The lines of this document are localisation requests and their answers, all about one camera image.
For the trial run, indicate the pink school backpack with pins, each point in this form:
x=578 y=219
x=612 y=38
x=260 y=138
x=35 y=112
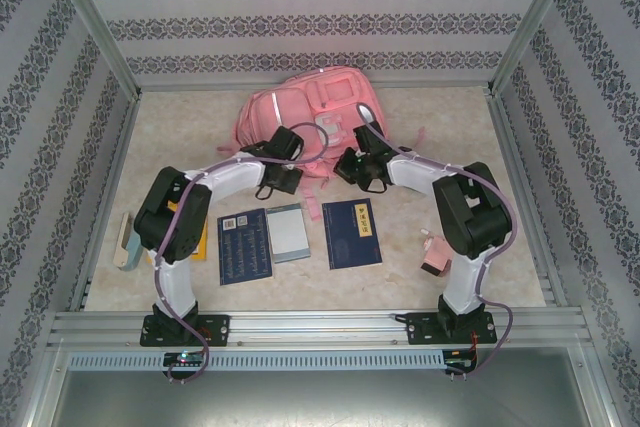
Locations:
x=295 y=97

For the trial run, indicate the dark blue book yellow label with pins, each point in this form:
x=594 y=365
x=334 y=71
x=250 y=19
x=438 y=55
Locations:
x=350 y=242

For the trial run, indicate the grey white notebook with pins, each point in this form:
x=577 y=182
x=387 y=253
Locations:
x=287 y=234

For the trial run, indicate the small pink box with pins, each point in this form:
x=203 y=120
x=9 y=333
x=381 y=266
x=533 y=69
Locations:
x=436 y=254

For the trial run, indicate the dark blue book with codes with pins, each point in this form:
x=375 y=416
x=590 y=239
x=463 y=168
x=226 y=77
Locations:
x=245 y=252

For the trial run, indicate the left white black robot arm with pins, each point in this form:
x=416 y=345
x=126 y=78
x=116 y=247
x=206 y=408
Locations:
x=235 y=177

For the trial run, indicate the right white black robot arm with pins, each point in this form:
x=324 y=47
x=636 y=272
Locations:
x=470 y=227

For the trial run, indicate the right controller board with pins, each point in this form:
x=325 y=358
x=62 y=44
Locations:
x=457 y=362

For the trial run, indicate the controller board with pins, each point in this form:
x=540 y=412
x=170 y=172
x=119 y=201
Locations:
x=457 y=362
x=185 y=358

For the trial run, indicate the left controller board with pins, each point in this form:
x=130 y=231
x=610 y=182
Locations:
x=185 y=358

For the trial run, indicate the grey metal panel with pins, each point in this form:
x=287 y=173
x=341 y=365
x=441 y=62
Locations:
x=320 y=402

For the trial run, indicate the aluminium back rail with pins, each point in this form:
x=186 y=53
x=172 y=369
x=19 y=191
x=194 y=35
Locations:
x=200 y=86

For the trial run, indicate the aluminium side rail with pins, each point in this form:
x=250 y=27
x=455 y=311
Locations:
x=119 y=147
x=509 y=137

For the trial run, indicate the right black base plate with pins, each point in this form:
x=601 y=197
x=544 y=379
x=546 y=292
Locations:
x=420 y=329

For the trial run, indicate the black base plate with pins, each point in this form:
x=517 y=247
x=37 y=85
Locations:
x=420 y=329
x=220 y=329

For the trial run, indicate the aluminium mounting rail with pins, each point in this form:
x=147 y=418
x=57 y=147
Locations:
x=310 y=327

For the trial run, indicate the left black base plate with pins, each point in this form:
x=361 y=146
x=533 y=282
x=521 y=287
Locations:
x=220 y=329

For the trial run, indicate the aluminium frame post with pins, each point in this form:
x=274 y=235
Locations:
x=531 y=22
x=95 y=22

